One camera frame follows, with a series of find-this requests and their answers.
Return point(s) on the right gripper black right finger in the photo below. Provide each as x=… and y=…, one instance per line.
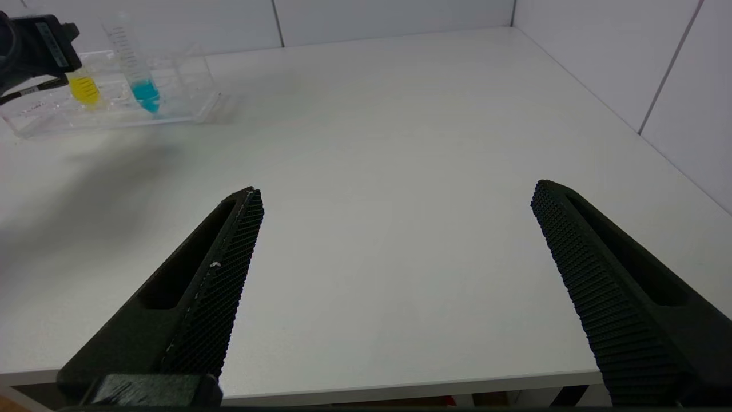
x=617, y=297

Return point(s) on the test tube with blue pigment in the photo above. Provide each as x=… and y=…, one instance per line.
x=144, y=91

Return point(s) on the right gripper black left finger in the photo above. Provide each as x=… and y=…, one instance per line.
x=217, y=286

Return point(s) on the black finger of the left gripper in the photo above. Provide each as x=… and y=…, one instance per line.
x=34, y=51

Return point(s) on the clear acrylic test tube rack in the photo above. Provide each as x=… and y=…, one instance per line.
x=183, y=86

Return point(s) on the test tube with yellow pigment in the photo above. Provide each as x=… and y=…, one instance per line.
x=84, y=90

